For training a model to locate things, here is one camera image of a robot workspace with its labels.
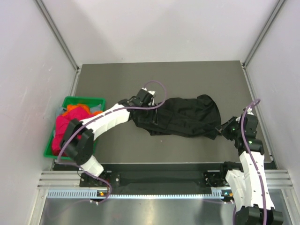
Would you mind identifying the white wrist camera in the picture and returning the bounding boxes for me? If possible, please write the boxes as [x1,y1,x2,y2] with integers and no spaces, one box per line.
[243,106,254,116]
[142,87,156,105]

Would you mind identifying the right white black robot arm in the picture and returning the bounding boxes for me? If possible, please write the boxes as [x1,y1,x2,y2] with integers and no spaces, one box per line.
[216,109,284,225]

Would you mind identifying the orange t shirt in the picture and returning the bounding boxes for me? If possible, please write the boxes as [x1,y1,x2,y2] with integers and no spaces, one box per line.
[62,103,104,117]

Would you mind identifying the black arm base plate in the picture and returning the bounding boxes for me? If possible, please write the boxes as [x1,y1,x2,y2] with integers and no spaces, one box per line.
[79,163,249,188]

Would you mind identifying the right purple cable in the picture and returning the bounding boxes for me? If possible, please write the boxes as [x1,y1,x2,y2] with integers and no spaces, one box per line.
[232,98,270,225]

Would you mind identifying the green plastic bin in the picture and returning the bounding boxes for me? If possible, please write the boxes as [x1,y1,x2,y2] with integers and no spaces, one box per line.
[44,96,106,159]

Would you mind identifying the black t shirt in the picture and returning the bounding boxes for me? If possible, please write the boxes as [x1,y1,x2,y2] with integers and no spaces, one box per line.
[136,94,221,140]

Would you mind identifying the magenta t shirt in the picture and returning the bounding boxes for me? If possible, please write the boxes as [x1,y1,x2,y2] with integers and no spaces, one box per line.
[52,108,94,155]

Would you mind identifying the purple cable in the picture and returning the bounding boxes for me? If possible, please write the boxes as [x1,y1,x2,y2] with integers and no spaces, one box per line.
[232,98,270,225]
[56,80,167,203]

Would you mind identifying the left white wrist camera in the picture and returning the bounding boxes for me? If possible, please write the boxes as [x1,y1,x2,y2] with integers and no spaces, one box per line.
[142,87,156,105]

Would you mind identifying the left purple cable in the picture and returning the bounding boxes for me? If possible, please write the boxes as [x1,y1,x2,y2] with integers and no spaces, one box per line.
[56,80,167,203]

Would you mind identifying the aluminium frame rail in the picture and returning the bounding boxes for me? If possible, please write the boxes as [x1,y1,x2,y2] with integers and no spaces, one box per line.
[37,170,293,189]

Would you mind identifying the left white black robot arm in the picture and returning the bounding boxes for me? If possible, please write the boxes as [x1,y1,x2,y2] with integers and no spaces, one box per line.
[59,88,155,186]

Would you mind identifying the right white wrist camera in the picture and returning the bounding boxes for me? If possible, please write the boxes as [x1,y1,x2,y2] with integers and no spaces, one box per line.
[243,106,254,116]

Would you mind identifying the grey slotted cable duct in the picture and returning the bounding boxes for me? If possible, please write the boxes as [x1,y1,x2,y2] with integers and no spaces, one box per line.
[47,189,233,199]

